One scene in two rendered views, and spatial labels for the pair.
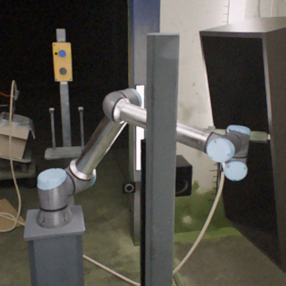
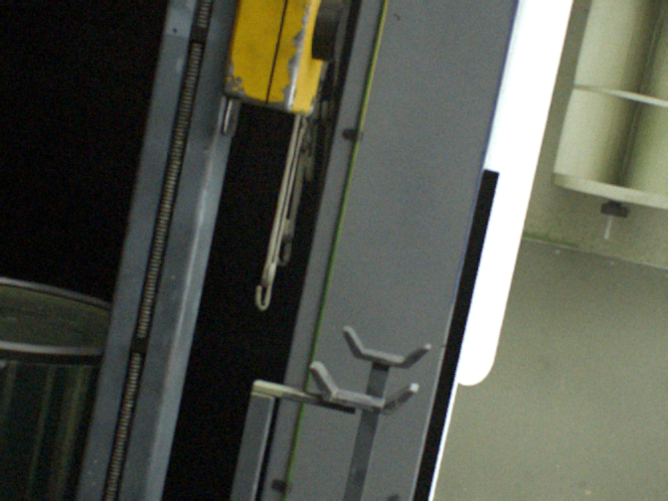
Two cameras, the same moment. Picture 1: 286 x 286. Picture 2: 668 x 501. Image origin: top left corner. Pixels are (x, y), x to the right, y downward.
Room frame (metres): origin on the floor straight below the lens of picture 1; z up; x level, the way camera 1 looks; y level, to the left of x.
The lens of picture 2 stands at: (2.32, 1.48, 1.29)
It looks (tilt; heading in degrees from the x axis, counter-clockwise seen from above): 6 degrees down; 288
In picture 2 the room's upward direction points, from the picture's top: 12 degrees clockwise
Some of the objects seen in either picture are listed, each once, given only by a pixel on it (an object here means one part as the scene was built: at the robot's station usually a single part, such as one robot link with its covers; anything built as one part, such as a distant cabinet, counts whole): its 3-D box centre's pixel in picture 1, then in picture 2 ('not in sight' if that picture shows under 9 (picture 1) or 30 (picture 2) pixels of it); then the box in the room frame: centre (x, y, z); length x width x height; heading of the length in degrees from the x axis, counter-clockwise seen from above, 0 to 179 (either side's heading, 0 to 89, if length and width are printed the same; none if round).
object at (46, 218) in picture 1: (54, 211); not in sight; (1.87, 0.47, 0.69); 0.19 x 0.19 x 0.10
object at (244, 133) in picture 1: (236, 141); not in sight; (1.48, -0.38, 1.21); 0.12 x 0.09 x 0.12; 145
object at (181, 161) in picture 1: (167, 175); not in sight; (0.74, -0.05, 1.35); 0.09 x 0.07 x 0.07; 102
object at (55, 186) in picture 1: (53, 187); not in sight; (1.88, 0.47, 0.83); 0.17 x 0.15 x 0.18; 145
